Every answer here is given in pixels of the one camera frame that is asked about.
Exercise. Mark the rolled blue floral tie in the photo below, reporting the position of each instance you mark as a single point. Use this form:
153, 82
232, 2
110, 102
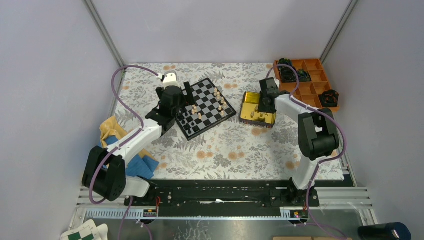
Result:
283, 62

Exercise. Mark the orange wooden divider tray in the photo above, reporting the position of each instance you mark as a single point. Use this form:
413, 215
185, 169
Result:
309, 92

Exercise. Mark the rolled green floral tie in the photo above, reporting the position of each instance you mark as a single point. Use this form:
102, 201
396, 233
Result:
303, 76

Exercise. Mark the rolled dark floral tie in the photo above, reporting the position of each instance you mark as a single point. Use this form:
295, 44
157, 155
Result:
287, 75

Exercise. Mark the floral table mat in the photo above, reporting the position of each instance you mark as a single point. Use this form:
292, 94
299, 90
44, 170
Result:
230, 151

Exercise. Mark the dark blue cylinder bottle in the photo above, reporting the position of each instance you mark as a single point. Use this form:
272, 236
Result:
385, 231

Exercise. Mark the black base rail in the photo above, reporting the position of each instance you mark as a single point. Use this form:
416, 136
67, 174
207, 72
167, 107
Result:
223, 198

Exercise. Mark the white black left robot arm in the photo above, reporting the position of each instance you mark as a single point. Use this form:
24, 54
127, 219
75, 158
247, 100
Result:
105, 171

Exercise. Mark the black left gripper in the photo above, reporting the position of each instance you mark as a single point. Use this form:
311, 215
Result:
190, 99

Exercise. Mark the green white checker card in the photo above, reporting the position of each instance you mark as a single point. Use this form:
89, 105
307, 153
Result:
87, 231

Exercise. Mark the black grey chess board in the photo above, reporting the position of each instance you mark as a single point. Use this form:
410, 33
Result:
210, 107

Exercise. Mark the gold tin box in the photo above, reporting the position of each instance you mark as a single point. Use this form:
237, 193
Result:
250, 114

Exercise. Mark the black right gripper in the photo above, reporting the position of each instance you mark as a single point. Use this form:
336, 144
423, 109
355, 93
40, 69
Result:
261, 108

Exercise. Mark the rolled black orange tie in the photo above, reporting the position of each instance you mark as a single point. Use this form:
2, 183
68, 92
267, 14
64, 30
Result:
329, 99

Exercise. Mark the blue yellow cloth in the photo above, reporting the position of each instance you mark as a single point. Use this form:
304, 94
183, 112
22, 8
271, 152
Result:
142, 165

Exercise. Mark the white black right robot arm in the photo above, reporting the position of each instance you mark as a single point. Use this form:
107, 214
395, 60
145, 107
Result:
317, 133

